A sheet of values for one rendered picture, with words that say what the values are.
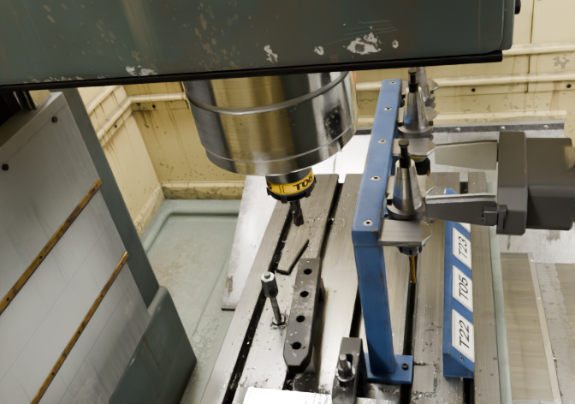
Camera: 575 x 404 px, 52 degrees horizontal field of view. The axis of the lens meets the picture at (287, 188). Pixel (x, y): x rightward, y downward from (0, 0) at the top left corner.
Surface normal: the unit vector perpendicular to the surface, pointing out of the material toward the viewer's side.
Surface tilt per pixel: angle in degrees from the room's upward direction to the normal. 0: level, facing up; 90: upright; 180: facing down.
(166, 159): 90
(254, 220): 25
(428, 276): 0
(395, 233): 0
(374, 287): 90
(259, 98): 90
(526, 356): 7
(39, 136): 92
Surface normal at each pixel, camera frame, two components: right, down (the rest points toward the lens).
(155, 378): 0.96, 0.00
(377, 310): -0.22, 0.60
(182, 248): -0.17, -0.80
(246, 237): -0.22, -0.50
